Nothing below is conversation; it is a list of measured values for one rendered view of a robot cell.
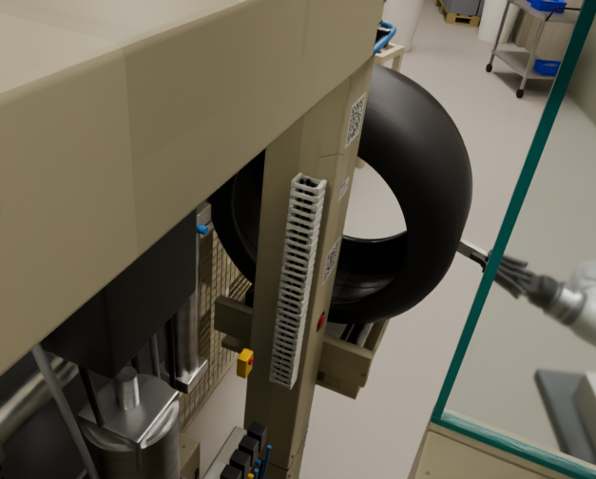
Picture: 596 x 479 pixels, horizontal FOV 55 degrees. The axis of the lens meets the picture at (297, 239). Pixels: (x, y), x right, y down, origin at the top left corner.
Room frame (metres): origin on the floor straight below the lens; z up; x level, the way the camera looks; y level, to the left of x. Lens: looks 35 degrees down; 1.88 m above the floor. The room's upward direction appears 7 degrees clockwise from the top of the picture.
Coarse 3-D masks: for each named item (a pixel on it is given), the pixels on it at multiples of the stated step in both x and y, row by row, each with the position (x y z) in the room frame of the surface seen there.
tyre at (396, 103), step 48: (384, 96) 1.11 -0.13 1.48; (432, 96) 1.23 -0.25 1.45; (384, 144) 1.01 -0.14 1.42; (432, 144) 1.05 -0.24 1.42; (240, 192) 1.30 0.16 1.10; (432, 192) 0.99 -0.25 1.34; (240, 240) 1.12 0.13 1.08; (384, 240) 1.29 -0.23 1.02; (432, 240) 0.97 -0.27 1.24; (336, 288) 1.19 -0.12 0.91; (384, 288) 1.00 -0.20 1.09; (432, 288) 0.99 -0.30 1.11
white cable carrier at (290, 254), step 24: (312, 192) 0.80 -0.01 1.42; (288, 216) 0.81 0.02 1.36; (312, 216) 0.80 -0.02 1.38; (288, 240) 0.81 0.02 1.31; (312, 240) 0.80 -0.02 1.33; (288, 264) 0.81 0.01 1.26; (312, 264) 0.82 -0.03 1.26; (288, 288) 0.81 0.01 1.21; (288, 312) 0.81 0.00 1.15; (288, 336) 0.82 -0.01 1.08; (288, 360) 0.81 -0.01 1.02; (288, 384) 0.80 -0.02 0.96
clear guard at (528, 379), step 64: (576, 64) 0.50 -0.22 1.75; (576, 128) 0.50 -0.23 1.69; (576, 192) 0.49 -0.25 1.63; (512, 256) 0.50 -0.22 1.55; (576, 256) 0.48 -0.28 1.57; (512, 320) 0.49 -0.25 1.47; (576, 320) 0.47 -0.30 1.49; (448, 384) 0.50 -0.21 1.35; (512, 384) 0.48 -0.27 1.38; (576, 384) 0.46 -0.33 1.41; (512, 448) 0.47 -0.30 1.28; (576, 448) 0.45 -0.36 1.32
